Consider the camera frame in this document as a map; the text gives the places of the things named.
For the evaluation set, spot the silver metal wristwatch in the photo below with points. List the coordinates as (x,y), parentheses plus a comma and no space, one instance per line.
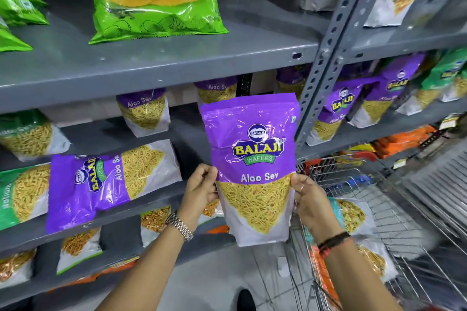
(179,226)

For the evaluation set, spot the purple sev snack pouch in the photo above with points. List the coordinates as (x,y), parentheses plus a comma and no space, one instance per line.
(337,106)
(95,187)
(251,146)
(390,88)
(217,90)
(146,112)
(292,79)

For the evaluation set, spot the shelf price label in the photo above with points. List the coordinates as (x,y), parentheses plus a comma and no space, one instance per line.
(449,122)
(400,163)

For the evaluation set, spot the row of orange packets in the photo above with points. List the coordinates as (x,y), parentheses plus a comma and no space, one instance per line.
(109,269)

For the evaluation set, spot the grey metal shelf rack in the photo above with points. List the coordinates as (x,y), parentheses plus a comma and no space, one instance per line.
(401,39)
(146,66)

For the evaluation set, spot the person's right hand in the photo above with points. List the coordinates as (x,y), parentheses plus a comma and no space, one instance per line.
(313,208)

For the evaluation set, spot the person's left thumb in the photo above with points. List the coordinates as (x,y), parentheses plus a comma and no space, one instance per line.
(209,174)

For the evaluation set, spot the person's left hand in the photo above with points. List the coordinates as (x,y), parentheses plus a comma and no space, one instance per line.
(195,196)

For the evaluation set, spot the green trimmed snack pouch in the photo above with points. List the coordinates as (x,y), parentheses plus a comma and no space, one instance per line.
(16,267)
(155,221)
(78,248)

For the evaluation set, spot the green sev snack pouch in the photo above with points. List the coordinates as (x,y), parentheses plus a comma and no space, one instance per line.
(437,74)
(29,135)
(22,194)

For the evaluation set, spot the orange snack packet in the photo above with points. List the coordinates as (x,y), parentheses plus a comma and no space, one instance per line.
(323,274)

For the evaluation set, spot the yellow snack packet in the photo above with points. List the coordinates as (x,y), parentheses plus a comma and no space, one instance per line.
(359,149)

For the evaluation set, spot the teal snack pouch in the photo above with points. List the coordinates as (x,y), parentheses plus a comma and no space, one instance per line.
(352,214)

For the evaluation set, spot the pile of orange packets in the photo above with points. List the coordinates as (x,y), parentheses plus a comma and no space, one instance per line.
(401,141)

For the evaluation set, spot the person's left forearm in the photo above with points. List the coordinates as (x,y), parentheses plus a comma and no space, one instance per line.
(146,274)

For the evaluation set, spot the person's black shoe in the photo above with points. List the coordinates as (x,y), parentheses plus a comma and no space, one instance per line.
(246,301)

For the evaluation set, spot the person's right thumb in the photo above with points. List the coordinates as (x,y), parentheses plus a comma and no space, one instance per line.
(300,181)

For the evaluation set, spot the person's right forearm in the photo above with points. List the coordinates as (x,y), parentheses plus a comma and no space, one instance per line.
(357,278)

